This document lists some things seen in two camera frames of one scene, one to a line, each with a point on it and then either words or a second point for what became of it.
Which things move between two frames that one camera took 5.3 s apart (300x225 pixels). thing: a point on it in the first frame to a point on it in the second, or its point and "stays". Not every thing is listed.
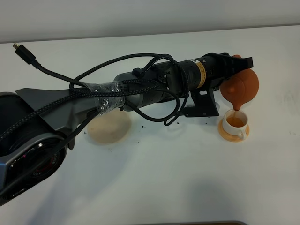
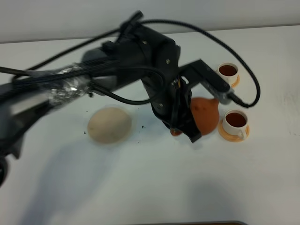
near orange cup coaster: (230, 137) stays
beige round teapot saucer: (109, 127) stays
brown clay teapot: (240, 87) to (206, 112)
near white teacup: (235, 123) stays
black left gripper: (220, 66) to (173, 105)
